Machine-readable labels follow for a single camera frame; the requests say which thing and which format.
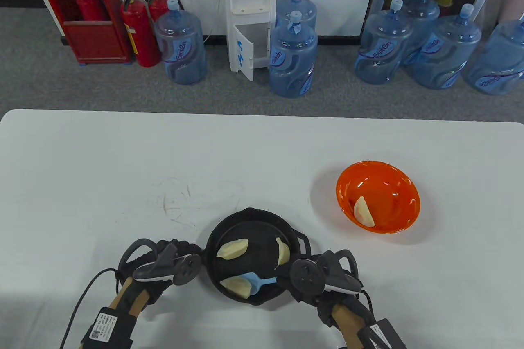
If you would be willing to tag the person's left hand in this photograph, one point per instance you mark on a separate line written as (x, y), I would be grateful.
(182, 247)

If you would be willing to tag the person's right hand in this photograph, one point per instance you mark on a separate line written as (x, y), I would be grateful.
(327, 304)

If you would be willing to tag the pale yellow dumpling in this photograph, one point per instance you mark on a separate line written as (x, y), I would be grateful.
(282, 255)
(234, 284)
(363, 212)
(232, 249)

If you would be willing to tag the blue dessert shovel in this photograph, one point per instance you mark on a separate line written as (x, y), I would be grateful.
(256, 281)

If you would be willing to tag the black frying pan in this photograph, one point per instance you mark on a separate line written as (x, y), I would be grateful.
(258, 230)

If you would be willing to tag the orange plastic bowl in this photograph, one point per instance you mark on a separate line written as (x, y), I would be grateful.
(389, 189)

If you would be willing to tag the person's left forearm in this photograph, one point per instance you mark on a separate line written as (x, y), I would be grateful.
(125, 298)

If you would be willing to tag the person's right forearm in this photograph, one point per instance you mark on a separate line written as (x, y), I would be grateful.
(346, 322)

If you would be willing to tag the grey left hand controller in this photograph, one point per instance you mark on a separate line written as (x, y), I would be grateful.
(184, 273)

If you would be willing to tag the black right wrist module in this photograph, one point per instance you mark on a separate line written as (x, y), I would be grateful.
(382, 334)

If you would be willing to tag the black wrist module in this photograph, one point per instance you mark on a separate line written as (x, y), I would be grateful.
(108, 326)
(382, 334)

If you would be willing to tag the black left wrist module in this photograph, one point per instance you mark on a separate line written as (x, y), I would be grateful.
(108, 326)

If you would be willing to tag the blue water jug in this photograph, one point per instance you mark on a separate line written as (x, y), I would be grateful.
(421, 7)
(305, 9)
(446, 54)
(292, 62)
(380, 50)
(180, 50)
(499, 62)

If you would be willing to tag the large red fire extinguisher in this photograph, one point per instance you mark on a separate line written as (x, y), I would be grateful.
(141, 38)

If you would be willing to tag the red fire extinguisher cabinet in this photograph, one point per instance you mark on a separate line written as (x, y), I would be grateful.
(94, 42)

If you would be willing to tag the small red fire extinguisher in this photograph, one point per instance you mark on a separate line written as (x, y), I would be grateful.
(157, 7)

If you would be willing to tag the red extinguisher inside cabinet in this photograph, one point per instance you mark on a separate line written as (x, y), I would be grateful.
(88, 7)

